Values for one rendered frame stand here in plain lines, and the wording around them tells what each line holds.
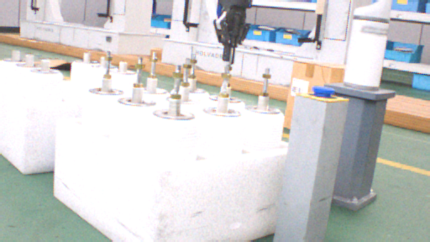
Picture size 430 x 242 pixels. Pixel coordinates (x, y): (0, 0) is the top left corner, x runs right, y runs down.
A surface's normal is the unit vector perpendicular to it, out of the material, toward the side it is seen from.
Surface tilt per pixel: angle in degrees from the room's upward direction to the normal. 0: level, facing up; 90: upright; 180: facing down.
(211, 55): 90
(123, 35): 90
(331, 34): 90
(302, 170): 90
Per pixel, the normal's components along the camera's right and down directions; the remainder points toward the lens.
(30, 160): 0.64, 0.22
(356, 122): -0.63, 0.09
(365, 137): 0.10, 0.22
